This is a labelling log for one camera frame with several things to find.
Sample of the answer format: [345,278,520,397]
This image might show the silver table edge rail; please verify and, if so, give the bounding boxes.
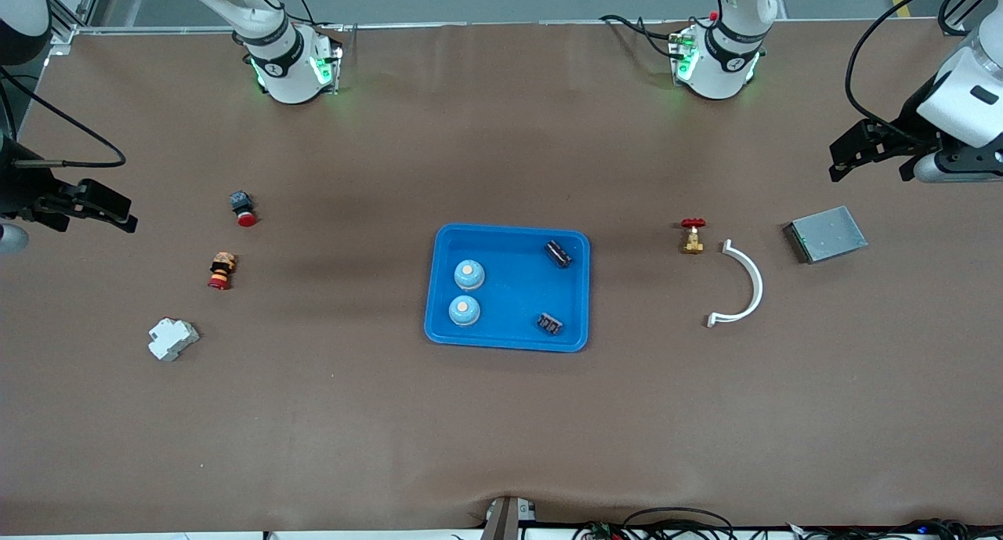
[74,16,953,35]

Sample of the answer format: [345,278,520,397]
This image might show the white curved plastic bracket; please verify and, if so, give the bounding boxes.
[707,239,763,328]

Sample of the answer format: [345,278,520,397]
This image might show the red orange emergency button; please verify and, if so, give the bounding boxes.
[207,251,237,292]

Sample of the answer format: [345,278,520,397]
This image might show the black left arm base cable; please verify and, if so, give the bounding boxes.
[599,13,686,59]

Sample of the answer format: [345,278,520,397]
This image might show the black cable bundle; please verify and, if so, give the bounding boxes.
[570,507,1003,540]

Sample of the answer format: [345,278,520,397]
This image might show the black arm base cable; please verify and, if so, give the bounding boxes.
[286,0,349,33]
[599,13,686,59]

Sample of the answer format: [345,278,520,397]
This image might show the blue plastic tray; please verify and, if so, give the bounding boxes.
[424,223,591,353]

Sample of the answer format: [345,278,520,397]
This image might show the black right arm base cable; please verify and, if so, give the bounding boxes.
[286,0,349,33]

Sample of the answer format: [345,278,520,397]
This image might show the silver metal electronics box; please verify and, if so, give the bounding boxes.
[784,205,869,265]

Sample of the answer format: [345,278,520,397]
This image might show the white circuit breaker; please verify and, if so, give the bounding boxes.
[148,317,201,362]

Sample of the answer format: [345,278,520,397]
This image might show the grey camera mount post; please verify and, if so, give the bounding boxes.
[480,495,538,540]

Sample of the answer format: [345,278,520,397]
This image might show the brown table mat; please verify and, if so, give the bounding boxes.
[0,21,1003,535]

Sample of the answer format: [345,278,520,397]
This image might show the red pushbutton dark body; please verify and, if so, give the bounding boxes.
[229,190,259,228]

